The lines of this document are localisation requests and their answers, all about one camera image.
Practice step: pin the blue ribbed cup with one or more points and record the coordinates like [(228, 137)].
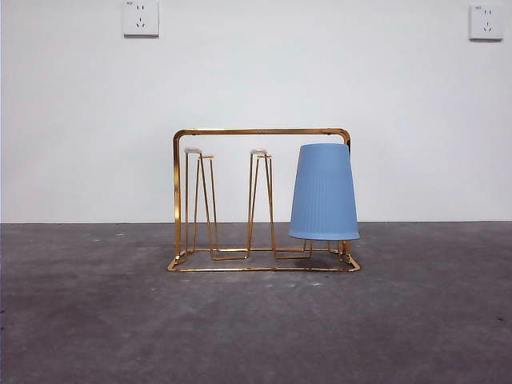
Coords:
[(323, 192)]

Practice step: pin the white wall socket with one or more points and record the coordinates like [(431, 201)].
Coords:
[(140, 18), (486, 23)]

